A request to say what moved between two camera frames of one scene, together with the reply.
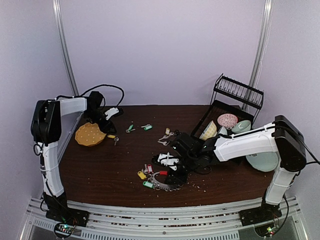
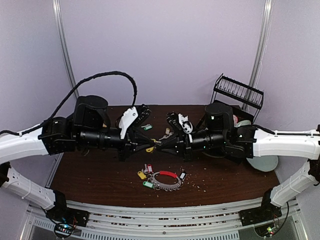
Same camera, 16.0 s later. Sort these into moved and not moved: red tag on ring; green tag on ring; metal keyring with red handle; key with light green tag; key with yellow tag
Moved: key with yellow tag
Not moved: red tag on ring; green tag on ring; key with light green tag; metal keyring with red handle
